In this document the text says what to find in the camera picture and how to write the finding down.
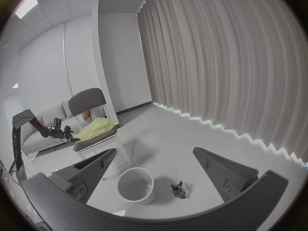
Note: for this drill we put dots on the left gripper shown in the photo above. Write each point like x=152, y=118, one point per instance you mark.
x=63, y=135

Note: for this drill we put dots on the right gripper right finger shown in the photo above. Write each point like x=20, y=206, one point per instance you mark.
x=223, y=177

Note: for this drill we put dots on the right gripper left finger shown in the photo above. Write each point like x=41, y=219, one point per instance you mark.
x=89, y=174

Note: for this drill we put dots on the yellow plastic bag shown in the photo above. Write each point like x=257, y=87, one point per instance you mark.
x=96, y=129

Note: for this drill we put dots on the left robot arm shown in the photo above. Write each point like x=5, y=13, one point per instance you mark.
x=42, y=130

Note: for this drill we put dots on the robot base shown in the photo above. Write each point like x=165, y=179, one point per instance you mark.
x=21, y=177

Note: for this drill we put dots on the crumpled black plastic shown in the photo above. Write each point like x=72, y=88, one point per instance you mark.
x=178, y=190

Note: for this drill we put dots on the white trash bin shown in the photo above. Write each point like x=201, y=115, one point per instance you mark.
x=145, y=197

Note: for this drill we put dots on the white pillow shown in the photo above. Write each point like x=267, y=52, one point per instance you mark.
x=64, y=109

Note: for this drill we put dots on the white sofa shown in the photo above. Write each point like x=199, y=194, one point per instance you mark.
x=31, y=143

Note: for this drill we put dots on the clear plastic wrapper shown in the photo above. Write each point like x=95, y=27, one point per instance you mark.
x=187, y=187

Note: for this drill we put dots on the white chair with grey seat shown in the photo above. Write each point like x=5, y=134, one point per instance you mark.
x=86, y=100

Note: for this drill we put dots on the beige curtain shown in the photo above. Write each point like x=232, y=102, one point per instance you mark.
x=216, y=56

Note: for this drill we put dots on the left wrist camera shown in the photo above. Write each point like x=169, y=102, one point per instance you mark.
x=67, y=129

